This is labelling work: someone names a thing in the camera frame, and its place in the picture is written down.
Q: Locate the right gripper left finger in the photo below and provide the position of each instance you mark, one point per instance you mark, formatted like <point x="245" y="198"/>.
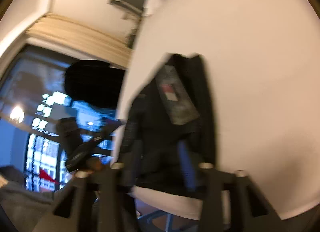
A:
<point x="99" y="201"/>

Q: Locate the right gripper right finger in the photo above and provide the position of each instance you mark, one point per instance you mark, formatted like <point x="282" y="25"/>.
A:
<point x="232" y="201"/>

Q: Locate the black pants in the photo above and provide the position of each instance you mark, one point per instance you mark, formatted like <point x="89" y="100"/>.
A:
<point x="170" y="130"/>

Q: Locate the grey sleeved left forearm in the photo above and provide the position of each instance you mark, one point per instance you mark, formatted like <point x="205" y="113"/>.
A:
<point x="23" y="207"/>

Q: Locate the person's left hand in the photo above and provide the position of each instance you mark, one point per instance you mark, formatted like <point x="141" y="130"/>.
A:
<point x="94" y="164"/>

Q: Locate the large window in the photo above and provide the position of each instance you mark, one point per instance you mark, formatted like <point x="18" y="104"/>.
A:
<point x="33" y="99"/>

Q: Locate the beige curtain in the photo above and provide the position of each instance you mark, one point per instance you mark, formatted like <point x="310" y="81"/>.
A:
<point x="74" y="35"/>

